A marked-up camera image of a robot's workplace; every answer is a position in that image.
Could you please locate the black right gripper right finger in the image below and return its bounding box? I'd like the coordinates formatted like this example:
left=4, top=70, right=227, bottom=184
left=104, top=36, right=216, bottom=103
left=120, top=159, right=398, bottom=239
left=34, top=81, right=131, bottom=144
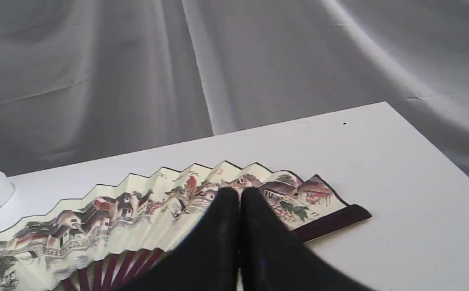
left=240, top=188, right=371, bottom=291

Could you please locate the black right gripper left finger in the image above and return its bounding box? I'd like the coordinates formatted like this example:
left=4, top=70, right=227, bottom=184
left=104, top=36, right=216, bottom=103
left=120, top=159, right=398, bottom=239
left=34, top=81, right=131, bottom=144
left=120, top=188, right=239, bottom=291

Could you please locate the painted paper folding fan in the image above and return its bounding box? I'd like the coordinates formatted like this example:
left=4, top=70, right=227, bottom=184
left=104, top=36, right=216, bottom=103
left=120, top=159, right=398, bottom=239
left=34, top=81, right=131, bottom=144
left=0, top=161, right=372, bottom=291

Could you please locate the grey backdrop curtain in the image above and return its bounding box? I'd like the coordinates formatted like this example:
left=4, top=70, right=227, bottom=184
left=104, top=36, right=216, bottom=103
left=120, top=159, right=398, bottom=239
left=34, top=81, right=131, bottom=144
left=0, top=0, right=469, bottom=175

